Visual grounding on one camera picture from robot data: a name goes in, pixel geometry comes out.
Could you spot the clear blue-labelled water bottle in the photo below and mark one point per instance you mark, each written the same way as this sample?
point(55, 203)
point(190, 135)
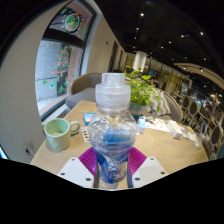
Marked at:
point(112, 133)

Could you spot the group of round-backed chairs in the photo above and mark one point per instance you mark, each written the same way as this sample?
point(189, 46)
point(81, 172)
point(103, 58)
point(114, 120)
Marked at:
point(203, 116)

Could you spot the green potted plant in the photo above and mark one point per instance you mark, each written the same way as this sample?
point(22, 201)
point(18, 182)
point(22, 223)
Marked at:
point(143, 91)

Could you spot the white round column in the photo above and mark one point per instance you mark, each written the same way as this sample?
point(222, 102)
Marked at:
point(140, 61)

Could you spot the pale green ceramic mug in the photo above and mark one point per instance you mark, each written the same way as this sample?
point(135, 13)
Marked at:
point(59, 135)

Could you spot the white rectangular box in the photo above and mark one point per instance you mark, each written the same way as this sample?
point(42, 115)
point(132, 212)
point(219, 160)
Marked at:
point(174, 129)

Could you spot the blister pack of pills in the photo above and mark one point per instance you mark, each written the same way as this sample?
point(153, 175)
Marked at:
point(85, 134)

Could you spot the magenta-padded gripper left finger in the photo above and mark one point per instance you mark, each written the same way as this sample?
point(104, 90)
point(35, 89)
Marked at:
point(75, 171)

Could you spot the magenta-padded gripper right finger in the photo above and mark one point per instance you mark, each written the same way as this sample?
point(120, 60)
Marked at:
point(148, 170)

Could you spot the small blue tissue box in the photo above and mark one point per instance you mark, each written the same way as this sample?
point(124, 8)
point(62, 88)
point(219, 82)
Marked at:
point(141, 126)

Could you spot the window with holiday stickers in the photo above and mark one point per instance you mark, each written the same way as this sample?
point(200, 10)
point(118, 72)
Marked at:
point(58, 66)

